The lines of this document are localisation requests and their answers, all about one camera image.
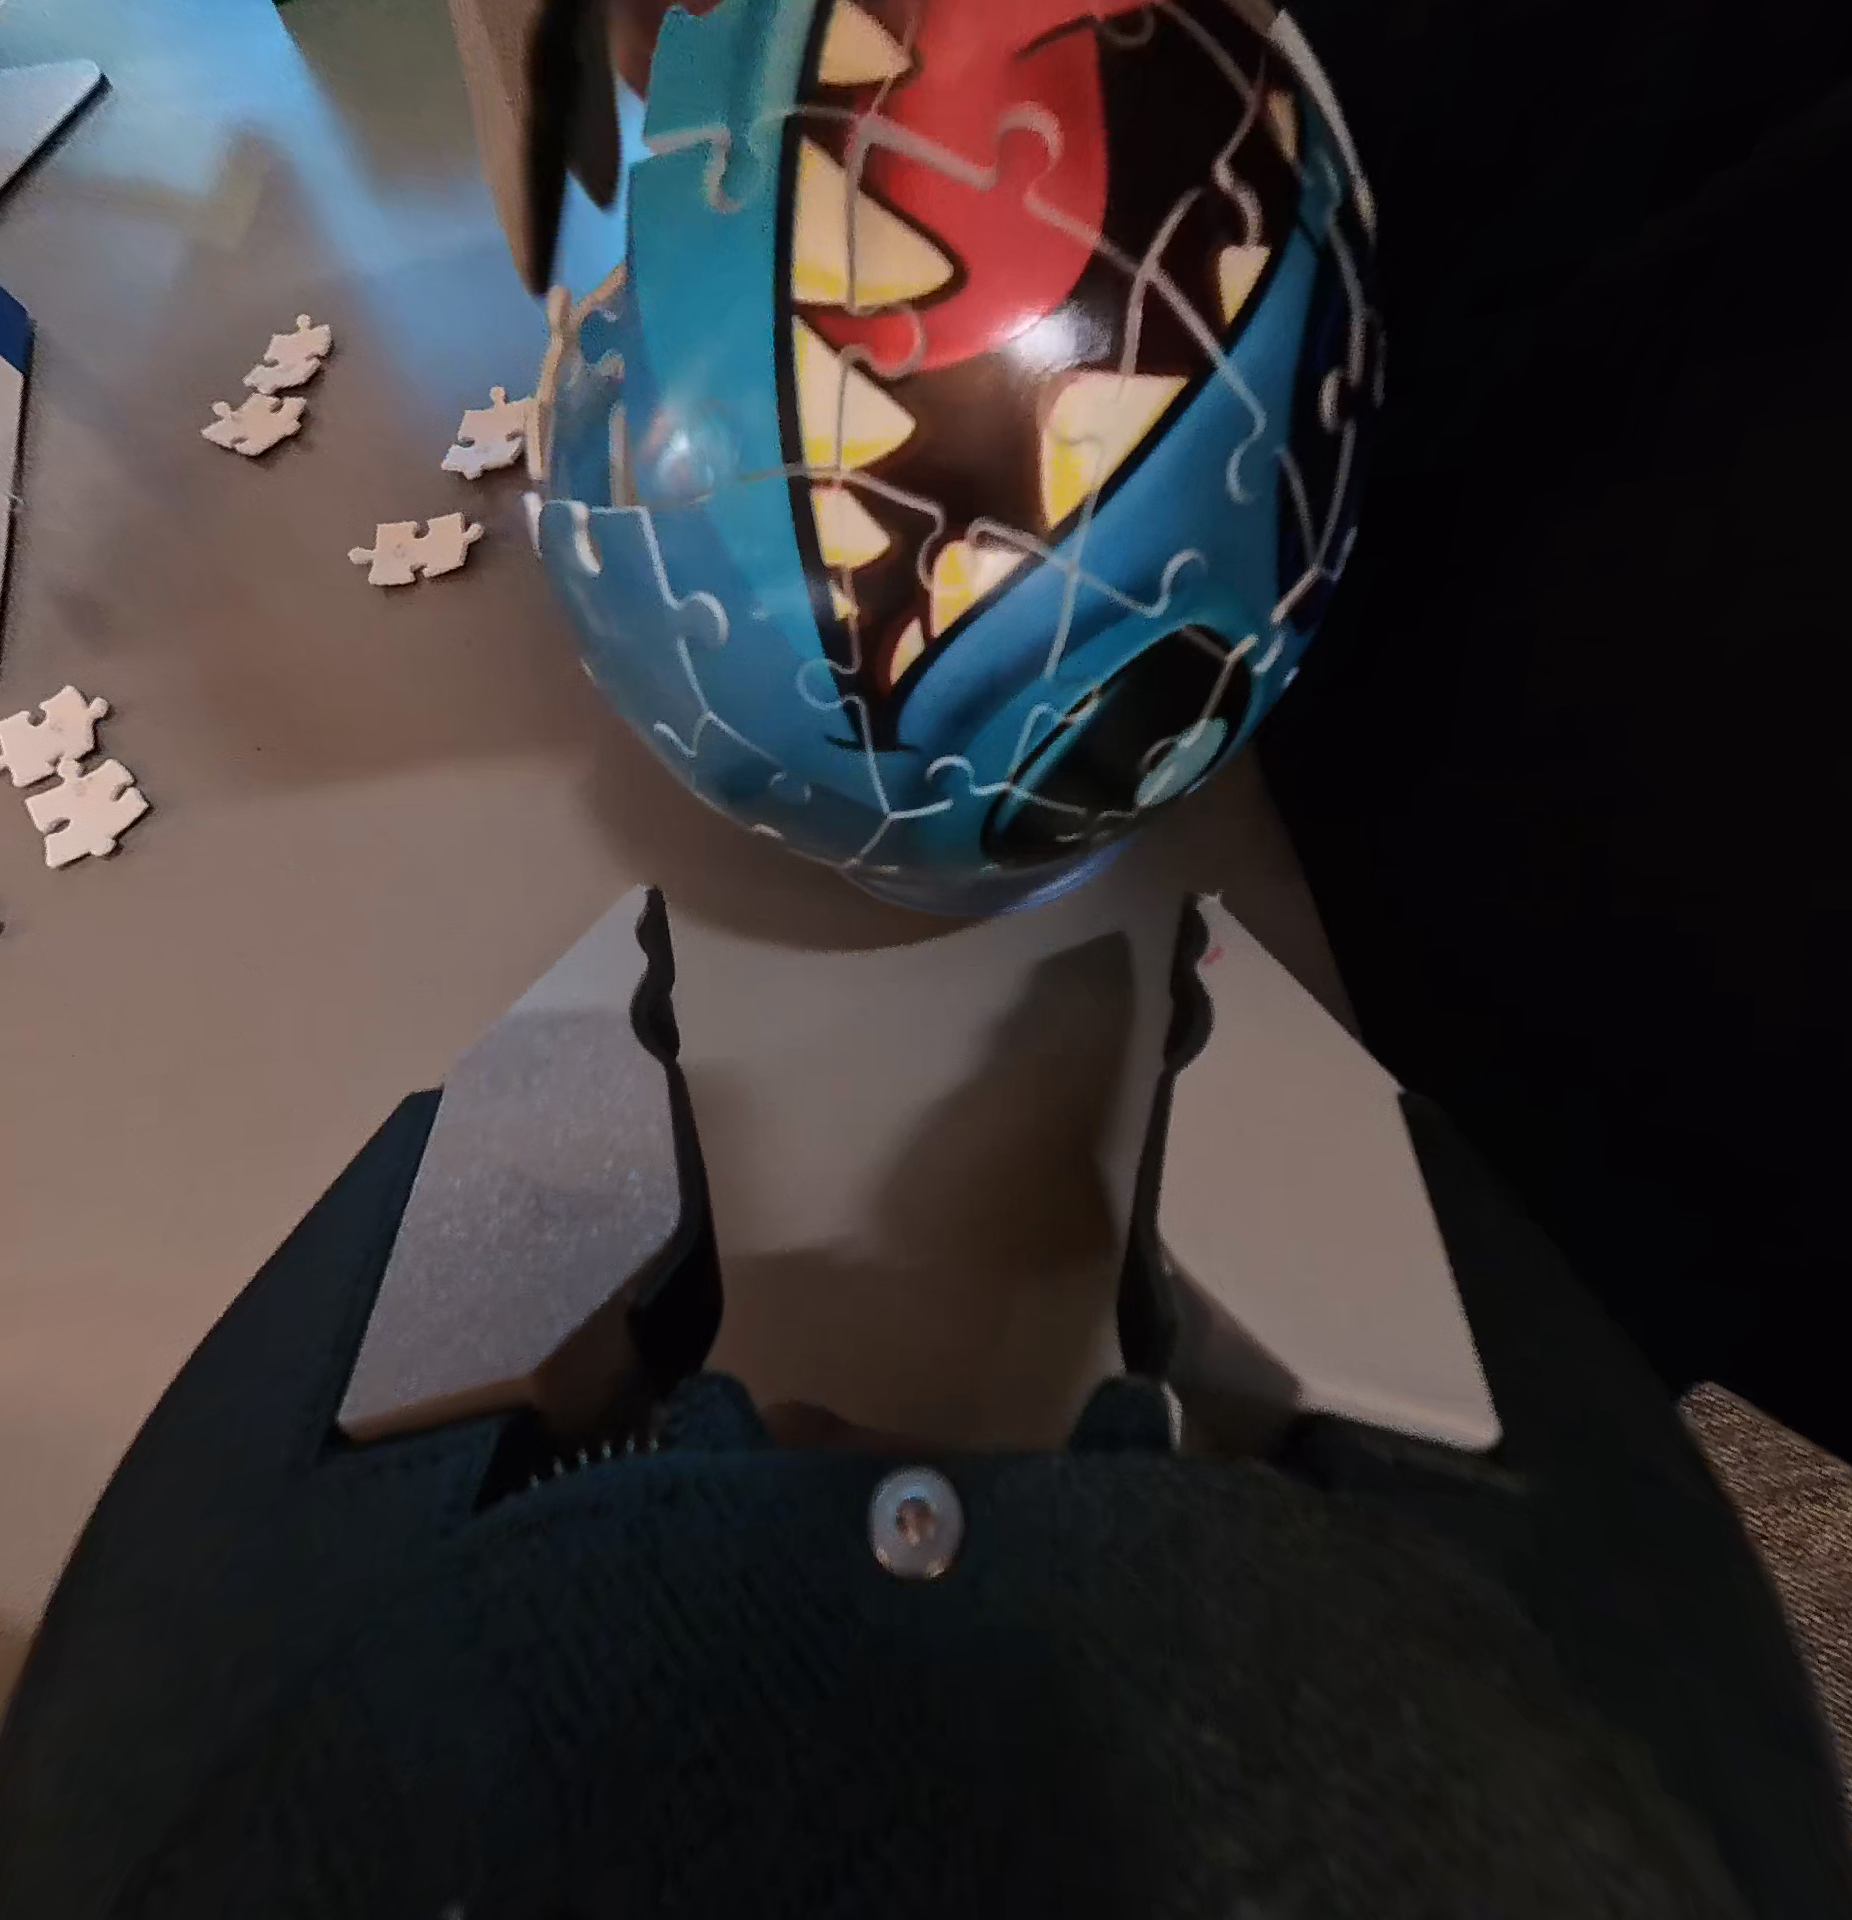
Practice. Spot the person's black top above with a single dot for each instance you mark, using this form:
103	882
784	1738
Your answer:
1617	600

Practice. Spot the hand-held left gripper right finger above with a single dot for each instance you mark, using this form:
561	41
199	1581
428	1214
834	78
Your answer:
1302	1231

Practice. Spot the pale grey rounded plate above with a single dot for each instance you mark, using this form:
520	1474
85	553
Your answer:
28	129

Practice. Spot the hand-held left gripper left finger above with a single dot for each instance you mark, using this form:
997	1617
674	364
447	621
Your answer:
521	1200

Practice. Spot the white loose puzzle piece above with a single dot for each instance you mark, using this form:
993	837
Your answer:
290	357
41	735
87	810
492	435
254	425
416	547

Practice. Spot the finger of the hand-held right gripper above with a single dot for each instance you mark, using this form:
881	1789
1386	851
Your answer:
543	105

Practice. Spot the blue monster puzzle ball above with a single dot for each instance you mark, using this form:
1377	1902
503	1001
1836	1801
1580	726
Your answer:
943	451

